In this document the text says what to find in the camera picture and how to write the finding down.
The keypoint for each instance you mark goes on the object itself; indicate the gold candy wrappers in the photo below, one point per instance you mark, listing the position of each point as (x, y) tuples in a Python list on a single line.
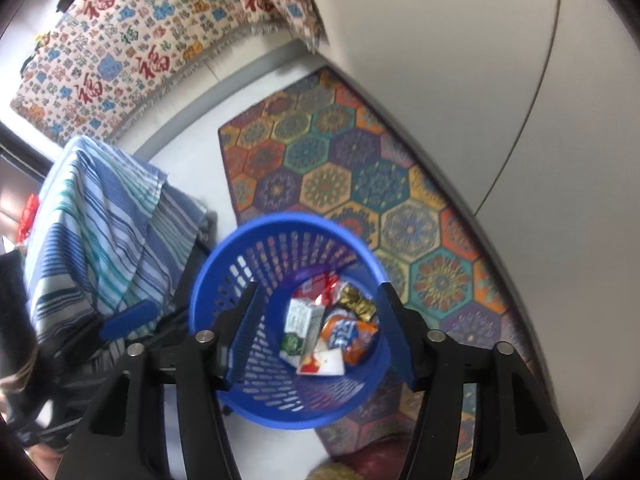
[(357, 302)]

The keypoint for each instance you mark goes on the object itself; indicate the printed sofa cover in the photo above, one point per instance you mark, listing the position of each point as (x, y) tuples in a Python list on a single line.
[(125, 50)]

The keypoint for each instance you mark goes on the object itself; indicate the colourful hexagon pattern rug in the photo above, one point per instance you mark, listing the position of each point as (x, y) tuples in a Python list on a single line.
[(350, 160)]

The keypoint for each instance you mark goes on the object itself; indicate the dark red cloth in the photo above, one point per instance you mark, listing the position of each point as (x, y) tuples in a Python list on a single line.
[(375, 462)]

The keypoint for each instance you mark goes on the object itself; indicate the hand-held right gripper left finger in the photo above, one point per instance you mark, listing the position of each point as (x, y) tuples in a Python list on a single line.
[(250, 320)]

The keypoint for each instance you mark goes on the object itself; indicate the blue striped tablecloth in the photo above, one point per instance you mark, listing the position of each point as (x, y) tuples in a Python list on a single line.
[(100, 220)]

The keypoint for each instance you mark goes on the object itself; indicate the white grey milk carton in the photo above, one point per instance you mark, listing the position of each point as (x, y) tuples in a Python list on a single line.
[(300, 322)]

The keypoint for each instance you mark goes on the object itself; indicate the blue plastic basket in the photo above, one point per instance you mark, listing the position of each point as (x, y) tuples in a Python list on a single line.
[(280, 255)]

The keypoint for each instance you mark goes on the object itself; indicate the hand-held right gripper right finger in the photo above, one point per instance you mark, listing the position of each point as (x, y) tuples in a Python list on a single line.
[(395, 330)]

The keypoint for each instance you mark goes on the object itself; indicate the orange snack bag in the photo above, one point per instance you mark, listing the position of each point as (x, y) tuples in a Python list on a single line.
[(345, 335)]

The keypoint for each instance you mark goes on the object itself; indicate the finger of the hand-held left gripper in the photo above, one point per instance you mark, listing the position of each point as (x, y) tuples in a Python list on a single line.
[(127, 320)]

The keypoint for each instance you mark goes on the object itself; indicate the red plastic wrapper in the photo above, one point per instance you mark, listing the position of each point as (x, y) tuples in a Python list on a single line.
[(30, 207)]

